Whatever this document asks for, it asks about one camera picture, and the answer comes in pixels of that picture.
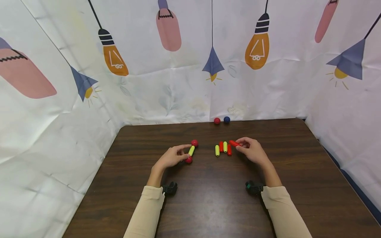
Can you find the person's right hand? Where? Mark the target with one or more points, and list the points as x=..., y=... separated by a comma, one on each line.
x=253, y=151

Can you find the person's left hand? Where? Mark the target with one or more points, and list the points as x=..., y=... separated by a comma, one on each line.
x=170, y=158

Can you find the person's right index finger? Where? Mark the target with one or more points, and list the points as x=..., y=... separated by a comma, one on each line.
x=244, y=140

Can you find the person's left thumb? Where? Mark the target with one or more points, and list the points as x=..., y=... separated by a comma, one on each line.
x=184, y=156

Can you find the person's left index finger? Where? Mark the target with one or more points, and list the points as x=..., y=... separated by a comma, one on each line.
x=184, y=147

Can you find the person's right thumb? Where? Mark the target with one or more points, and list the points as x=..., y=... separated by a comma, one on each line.
x=241, y=149

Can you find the yellow short rod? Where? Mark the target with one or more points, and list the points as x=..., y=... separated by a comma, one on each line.
x=217, y=150
x=191, y=150
x=225, y=146

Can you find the red short rod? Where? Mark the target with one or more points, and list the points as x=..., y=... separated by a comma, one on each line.
x=233, y=143
x=221, y=146
x=229, y=150

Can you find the person's left forearm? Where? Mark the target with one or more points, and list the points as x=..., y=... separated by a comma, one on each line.
x=147, y=206

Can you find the person's right forearm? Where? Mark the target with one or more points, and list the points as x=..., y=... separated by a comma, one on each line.
x=281, y=206

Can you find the red ball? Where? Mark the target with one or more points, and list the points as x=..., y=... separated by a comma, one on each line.
x=217, y=121
x=189, y=160
x=194, y=143

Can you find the blue ball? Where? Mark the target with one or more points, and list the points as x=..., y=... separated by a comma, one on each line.
x=226, y=119

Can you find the black wrist band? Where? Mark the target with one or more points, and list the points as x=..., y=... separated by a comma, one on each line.
x=254, y=187
x=170, y=188

